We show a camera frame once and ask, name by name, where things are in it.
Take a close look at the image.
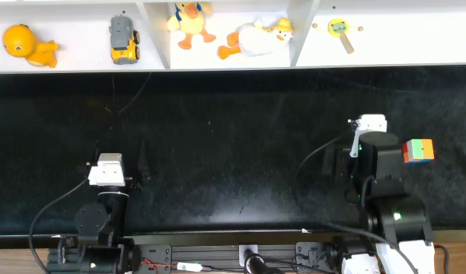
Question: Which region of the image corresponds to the white shelf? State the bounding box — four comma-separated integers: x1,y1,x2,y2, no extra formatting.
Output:
0,0,466,75

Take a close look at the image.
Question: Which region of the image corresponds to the white plush duck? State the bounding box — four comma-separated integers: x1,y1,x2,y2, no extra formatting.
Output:
216,17,295,61

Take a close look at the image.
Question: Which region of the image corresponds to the yellow rubber duck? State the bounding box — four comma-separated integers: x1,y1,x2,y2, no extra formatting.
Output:
2,23,61,69

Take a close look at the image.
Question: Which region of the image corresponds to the mounting rail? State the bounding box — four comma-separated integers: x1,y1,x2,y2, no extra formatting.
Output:
46,243,344,274

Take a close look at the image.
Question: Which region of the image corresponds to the yellow plush duck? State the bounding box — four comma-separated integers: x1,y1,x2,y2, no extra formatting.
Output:
167,2,218,51

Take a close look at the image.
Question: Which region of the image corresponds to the many-coloured puzzle cube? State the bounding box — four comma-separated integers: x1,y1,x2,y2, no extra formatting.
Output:
402,138,436,164

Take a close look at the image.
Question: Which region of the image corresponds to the black power cable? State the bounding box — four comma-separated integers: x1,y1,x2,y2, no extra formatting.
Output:
433,244,450,274

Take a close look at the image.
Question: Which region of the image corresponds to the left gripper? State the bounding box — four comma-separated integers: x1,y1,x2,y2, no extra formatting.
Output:
80,139,152,193

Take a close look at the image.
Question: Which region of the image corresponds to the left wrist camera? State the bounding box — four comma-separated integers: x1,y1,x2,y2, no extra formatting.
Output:
88,152,126,188

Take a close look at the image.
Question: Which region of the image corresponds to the grey and yellow toy truck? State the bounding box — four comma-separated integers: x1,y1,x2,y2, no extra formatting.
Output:
108,14,142,65

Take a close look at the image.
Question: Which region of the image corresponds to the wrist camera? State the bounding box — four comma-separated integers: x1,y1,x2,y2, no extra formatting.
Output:
348,113,388,158
88,152,126,188

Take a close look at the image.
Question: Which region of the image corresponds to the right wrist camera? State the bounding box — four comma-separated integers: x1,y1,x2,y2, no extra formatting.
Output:
348,113,388,158

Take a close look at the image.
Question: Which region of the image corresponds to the yellow rattle drum toy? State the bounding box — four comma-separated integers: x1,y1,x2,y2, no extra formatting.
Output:
311,18,365,55

